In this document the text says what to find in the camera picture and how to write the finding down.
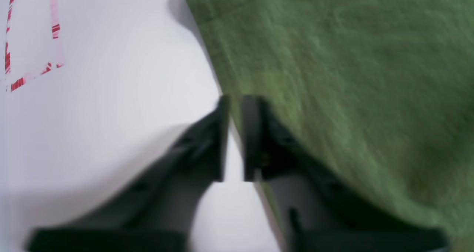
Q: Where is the red tape rectangle marking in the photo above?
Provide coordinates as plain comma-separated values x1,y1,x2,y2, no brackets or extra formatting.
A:
1,0,66,93

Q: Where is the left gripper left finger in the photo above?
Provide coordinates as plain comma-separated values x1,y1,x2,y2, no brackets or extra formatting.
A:
26,96,230,252

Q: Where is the green t-shirt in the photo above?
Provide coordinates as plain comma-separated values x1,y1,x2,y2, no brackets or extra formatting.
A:
186,0,474,252

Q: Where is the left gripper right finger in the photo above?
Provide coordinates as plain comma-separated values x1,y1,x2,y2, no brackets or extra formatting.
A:
241,95,450,252

